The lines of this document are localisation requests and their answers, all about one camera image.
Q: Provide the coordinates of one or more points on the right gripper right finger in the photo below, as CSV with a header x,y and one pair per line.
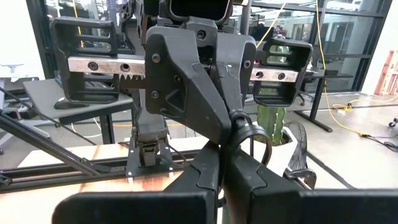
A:
x,y
295,208

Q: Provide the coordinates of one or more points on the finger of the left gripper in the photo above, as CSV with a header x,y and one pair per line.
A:
x,y
174,77
236,62

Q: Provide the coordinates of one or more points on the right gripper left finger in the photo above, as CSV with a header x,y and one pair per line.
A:
x,y
140,208

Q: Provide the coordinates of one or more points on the black side desk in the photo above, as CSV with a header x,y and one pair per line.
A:
x,y
46,93

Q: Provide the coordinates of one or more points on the green cactus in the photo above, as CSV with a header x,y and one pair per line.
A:
x,y
270,124

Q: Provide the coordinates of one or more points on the black T-leg desk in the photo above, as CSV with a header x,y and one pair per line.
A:
x,y
317,102

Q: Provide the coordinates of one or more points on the orange wooden rack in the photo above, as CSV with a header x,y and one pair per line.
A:
x,y
388,77

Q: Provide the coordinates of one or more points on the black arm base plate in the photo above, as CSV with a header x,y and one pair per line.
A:
x,y
132,161

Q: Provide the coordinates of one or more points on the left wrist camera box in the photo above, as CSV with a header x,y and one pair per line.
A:
x,y
199,9

